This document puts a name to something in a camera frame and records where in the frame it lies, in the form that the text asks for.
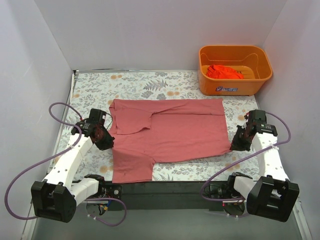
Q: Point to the orange t shirt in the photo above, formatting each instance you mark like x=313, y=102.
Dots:
x=215, y=71

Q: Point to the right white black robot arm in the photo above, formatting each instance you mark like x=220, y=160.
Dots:
x=273, y=196

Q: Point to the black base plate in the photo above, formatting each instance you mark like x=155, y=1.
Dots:
x=175, y=195

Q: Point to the floral patterned table mat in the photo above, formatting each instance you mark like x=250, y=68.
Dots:
x=99, y=89

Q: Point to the pink t shirt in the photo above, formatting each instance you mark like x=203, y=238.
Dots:
x=147, y=132

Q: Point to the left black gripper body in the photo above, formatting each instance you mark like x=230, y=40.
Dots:
x=104, y=141

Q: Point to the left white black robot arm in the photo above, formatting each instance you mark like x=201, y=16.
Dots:
x=56, y=197

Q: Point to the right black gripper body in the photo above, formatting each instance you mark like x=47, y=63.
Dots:
x=240, y=140

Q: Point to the aluminium rail frame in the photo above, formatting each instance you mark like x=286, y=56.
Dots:
x=169, y=211

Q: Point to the orange plastic basket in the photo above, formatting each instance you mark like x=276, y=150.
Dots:
x=248, y=60

